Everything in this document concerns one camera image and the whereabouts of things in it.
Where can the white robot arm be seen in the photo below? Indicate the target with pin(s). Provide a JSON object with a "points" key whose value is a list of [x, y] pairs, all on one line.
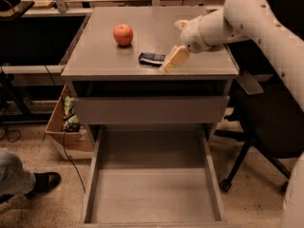
{"points": [[254, 20]]}

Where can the closed top drawer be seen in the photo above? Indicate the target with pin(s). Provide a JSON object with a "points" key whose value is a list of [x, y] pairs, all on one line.
{"points": [[150, 110]]}

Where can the green snack bag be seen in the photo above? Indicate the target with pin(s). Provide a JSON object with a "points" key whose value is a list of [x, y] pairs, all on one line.
{"points": [[71, 123]]}

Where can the open middle drawer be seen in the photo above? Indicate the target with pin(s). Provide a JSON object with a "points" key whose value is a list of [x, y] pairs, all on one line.
{"points": [[152, 178]]}

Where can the black shoe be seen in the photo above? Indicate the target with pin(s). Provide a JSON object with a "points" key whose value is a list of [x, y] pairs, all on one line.
{"points": [[44, 182]]}

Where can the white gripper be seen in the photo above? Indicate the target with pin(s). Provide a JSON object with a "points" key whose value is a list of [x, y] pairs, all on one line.
{"points": [[192, 36]]}

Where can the red apple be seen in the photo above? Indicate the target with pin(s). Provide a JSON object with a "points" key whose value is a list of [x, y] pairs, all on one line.
{"points": [[123, 35]]}

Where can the jeans leg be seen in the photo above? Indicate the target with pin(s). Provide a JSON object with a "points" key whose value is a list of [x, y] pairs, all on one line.
{"points": [[14, 178]]}

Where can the grey drawer cabinet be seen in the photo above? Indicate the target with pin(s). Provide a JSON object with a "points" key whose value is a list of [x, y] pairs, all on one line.
{"points": [[99, 68]]}

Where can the cardboard box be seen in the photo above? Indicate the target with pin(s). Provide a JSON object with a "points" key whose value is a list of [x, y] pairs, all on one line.
{"points": [[74, 145]]}

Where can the black office chair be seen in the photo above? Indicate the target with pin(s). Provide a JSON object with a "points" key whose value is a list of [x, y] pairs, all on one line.
{"points": [[272, 121]]}

